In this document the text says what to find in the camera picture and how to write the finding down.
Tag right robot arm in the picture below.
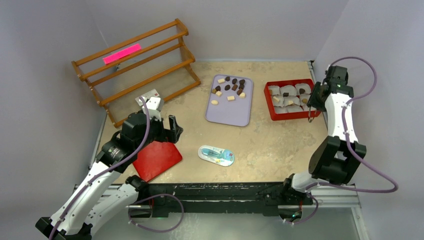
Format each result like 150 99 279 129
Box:
280 66 367 204

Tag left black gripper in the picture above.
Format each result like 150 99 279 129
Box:
135 112 182 152

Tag small white stationery box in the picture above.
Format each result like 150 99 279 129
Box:
135 88 160 106

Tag red chocolate box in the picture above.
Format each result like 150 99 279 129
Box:
264 78 321 121

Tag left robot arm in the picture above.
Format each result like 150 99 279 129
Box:
35 110 183 240

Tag lavender plastic tray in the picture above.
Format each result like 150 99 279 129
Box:
205 74 254 127

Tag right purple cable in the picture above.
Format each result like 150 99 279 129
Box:
326 56 399 194

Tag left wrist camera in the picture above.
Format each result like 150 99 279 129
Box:
140 96 164 122

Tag aluminium frame rail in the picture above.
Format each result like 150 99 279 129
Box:
71 183 362 211

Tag wooden tiered shelf rack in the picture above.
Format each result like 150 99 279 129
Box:
71 18 201 128

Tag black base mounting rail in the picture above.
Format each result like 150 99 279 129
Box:
125 175 316 220

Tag pink sticky note strip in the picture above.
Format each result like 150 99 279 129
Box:
102 43 142 65

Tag red box lid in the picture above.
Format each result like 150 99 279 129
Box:
132 141 183 182

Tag blue correction tape package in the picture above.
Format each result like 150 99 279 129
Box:
197 145 236 167

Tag metal tongs with black tips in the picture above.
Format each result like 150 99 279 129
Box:
307 106 315 123

